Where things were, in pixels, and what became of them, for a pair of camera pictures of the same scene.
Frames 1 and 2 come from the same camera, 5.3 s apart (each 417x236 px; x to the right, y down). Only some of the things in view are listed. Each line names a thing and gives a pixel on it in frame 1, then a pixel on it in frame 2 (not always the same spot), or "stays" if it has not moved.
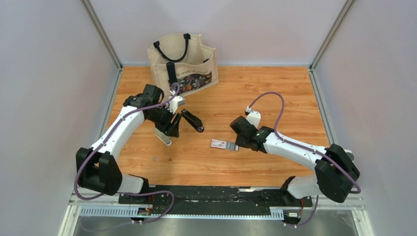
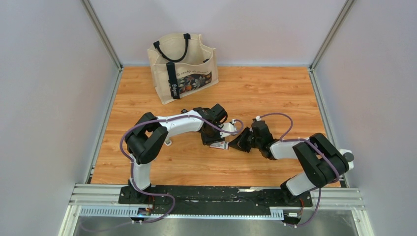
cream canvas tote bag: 183,60 stays
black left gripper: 173,130 -> 207,141
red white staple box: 225,145 stays
